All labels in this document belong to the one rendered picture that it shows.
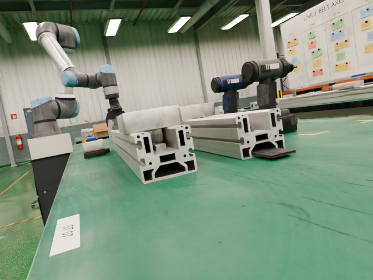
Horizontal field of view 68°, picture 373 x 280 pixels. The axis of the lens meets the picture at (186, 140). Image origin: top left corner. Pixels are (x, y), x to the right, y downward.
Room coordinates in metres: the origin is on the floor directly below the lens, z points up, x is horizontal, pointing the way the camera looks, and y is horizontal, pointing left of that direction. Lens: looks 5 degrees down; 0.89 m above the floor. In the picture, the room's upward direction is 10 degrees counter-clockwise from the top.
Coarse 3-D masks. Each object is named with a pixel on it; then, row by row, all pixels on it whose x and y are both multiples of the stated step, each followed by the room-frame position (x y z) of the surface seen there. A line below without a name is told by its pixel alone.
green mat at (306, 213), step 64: (320, 128) 0.77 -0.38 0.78; (64, 192) 0.50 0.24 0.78; (128, 192) 0.42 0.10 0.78; (192, 192) 0.36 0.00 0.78; (256, 192) 0.32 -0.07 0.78; (320, 192) 0.28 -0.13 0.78; (64, 256) 0.23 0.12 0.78; (128, 256) 0.21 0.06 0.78; (192, 256) 0.20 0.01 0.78; (256, 256) 0.18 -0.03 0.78; (320, 256) 0.17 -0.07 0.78
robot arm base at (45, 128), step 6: (42, 120) 1.54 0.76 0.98; (48, 120) 1.55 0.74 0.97; (54, 120) 1.59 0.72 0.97; (36, 126) 1.54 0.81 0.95; (42, 126) 1.53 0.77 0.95; (48, 126) 1.54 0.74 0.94; (54, 126) 1.57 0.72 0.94; (36, 132) 1.54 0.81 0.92; (42, 132) 1.52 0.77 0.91; (48, 132) 1.52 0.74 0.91; (54, 132) 1.54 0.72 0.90; (60, 132) 1.58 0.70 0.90
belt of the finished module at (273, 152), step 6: (252, 150) 0.55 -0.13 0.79; (258, 150) 0.54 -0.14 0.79; (264, 150) 0.53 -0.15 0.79; (270, 150) 0.52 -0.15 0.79; (276, 150) 0.51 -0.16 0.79; (282, 150) 0.50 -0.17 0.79; (288, 150) 0.49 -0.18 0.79; (294, 150) 0.48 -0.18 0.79; (264, 156) 0.48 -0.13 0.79; (270, 156) 0.47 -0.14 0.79; (276, 156) 0.47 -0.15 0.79
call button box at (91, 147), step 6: (84, 144) 1.04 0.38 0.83; (90, 144) 1.04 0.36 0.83; (96, 144) 1.05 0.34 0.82; (102, 144) 1.05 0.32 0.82; (84, 150) 1.03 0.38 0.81; (90, 150) 1.04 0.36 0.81; (96, 150) 1.05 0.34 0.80; (102, 150) 1.05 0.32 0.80; (108, 150) 1.09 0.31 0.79; (84, 156) 1.03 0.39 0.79; (90, 156) 1.04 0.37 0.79; (96, 156) 1.05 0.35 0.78
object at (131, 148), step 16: (176, 128) 0.48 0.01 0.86; (128, 144) 0.57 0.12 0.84; (144, 144) 0.52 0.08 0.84; (160, 144) 0.51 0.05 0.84; (176, 144) 0.49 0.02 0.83; (192, 144) 0.49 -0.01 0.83; (128, 160) 0.64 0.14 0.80; (144, 160) 0.47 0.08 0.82; (160, 160) 0.50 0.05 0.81; (176, 160) 0.48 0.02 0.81; (192, 160) 0.49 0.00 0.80; (144, 176) 0.50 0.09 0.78; (160, 176) 0.47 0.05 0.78; (176, 176) 0.47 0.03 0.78
